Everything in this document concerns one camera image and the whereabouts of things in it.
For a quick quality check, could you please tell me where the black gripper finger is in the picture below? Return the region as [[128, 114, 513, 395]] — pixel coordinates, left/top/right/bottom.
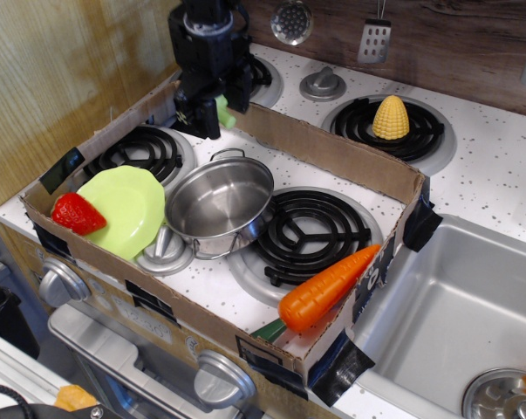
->
[[173, 93, 221, 140], [225, 60, 252, 113]]

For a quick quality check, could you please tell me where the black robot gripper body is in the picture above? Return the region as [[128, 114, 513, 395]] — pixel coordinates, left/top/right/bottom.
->
[[167, 8, 253, 106]]

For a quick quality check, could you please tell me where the light green toy broccoli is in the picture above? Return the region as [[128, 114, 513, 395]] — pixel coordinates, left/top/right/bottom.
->
[[215, 94, 236, 129]]

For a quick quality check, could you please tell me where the small steel pan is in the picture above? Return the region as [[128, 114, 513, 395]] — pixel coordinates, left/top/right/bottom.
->
[[165, 148, 275, 260]]

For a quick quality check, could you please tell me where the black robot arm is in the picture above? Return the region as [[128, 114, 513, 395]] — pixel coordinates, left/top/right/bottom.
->
[[167, 1, 252, 140]]

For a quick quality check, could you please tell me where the front left black burner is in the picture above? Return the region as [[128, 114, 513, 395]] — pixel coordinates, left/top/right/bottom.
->
[[70, 124, 197, 196]]

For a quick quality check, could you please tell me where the hanging metal strainer spoon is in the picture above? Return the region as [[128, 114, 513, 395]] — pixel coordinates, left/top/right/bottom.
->
[[270, 1, 314, 46]]

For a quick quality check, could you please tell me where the grey back stovetop knob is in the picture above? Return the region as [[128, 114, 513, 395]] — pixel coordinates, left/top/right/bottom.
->
[[299, 66, 347, 102]]

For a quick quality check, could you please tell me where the grey stovetop knob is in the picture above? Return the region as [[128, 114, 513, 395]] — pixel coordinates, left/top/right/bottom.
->
[[135, 224, 194, 276], [299, 66, 347, 102]]

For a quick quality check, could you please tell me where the light green plastic plate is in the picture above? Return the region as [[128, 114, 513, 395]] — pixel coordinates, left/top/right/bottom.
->
[[77, 165, 165, 260]]

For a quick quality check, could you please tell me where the hanging metal slotted spatula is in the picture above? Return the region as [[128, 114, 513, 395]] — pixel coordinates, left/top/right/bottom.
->
[[358, 1, 392, 64]]

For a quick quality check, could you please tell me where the grey front stovetop knob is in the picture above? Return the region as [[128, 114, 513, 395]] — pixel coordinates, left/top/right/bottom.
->
[[135, 224, 194, 276]]

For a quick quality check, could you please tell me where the yellow toy corn cob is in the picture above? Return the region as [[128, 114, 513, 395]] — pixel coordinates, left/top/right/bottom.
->
[[372, 95, 410, 141]]

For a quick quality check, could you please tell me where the front right black burner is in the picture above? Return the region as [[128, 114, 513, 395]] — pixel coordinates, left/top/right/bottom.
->
[[227, 187, 385, 309]]

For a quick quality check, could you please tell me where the red toy strawberry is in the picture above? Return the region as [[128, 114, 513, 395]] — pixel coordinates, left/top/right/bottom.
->
[[51, 192, 107, 236]]

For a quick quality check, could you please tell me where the back right black burner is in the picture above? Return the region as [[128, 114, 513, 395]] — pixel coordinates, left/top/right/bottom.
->
[[322, 95, 456, 176]]

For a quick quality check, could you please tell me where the grey left oven knob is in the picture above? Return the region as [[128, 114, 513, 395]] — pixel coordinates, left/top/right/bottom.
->
[[38, 258, 92, 308]]

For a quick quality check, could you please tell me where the grey oven knob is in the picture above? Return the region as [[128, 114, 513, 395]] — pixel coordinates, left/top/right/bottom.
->
[[38, 258, 92, 308], [194, 349, 256, 409]]

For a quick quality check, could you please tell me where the orange toy carrot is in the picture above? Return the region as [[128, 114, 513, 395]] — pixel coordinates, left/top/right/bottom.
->
[[277, 244, 381, 333]]

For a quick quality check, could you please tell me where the grey right oven knob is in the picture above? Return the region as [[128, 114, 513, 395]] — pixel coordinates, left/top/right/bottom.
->
[[194, 349, 256, 409]]

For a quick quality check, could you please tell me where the brown cardboard fence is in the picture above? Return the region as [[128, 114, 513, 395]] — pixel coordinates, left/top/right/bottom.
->
[[21, 80, 430, 417]]

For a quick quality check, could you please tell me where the orange cloth scrap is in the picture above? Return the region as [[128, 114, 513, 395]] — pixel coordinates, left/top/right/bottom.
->
[[53, 384, 98, 412]]

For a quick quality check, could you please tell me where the silver toy sink basin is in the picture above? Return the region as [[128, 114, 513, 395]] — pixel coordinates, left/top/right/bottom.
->
[[334, 215, 526, 418]]

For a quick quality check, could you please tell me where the silver sink drain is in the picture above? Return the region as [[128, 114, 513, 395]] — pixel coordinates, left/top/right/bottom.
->
[[461, 368, 526, 418]]

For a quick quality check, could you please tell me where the silver oven door handle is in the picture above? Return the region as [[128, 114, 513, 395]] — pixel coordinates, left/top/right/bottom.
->
[[49, 305, 215, 418]]

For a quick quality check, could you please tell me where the black cable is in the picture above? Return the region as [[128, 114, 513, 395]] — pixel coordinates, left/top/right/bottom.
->
[[0, 382, 32, 419]]

